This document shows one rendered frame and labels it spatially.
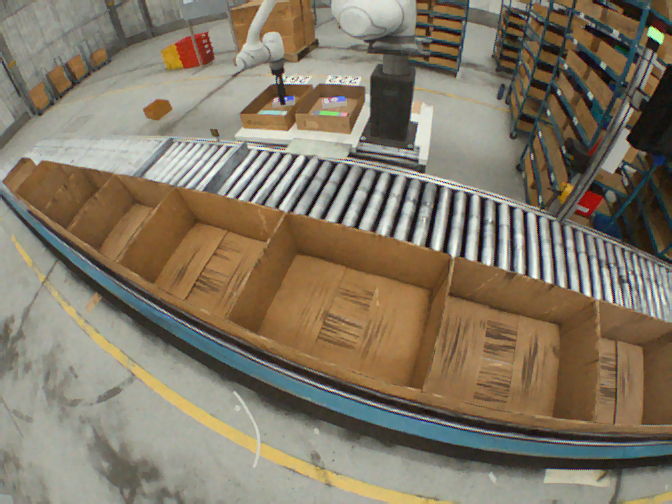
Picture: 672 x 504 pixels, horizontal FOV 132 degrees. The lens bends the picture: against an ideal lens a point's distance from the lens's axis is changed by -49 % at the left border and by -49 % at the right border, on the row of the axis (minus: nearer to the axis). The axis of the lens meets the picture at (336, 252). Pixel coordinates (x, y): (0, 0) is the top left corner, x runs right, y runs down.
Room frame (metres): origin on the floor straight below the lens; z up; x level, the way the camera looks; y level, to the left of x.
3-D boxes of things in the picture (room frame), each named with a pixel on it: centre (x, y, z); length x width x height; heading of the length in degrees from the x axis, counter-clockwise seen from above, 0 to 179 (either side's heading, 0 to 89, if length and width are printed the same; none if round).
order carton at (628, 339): (-0.09, -0.71, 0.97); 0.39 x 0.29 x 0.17; 64
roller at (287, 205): (0.83, 0.15, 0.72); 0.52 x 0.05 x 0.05; 154
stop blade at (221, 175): (0.98, 0.47, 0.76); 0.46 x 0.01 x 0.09; 154
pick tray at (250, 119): (1.53, 0.23, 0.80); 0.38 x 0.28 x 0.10; 157
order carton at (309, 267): (0.25, -0.01, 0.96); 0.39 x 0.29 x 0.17; 64
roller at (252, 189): (0.91, 0.33, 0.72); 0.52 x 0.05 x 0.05; 154
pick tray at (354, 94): (1.43, -0.07, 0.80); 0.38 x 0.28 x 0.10; 159
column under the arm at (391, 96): (1.21, -0.33, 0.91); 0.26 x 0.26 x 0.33; 68
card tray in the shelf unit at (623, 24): (1.01, -1.58, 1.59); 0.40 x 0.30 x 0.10; 154
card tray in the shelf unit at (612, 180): (1.01, -1.59, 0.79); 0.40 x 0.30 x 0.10; 155
